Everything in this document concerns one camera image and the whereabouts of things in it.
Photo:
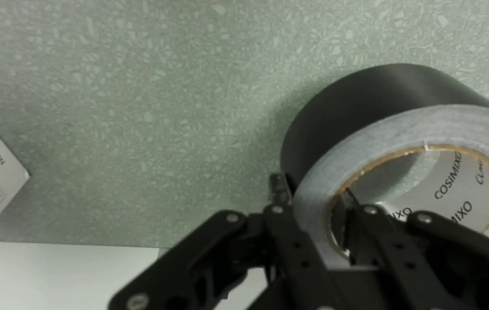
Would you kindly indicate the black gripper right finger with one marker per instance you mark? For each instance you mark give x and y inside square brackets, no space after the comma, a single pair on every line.
[417,258]

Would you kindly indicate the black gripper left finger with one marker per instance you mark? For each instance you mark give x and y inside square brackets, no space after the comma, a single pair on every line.
[289,258]

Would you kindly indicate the black masking tape roll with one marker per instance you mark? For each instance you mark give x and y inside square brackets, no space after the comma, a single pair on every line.
[370,114]

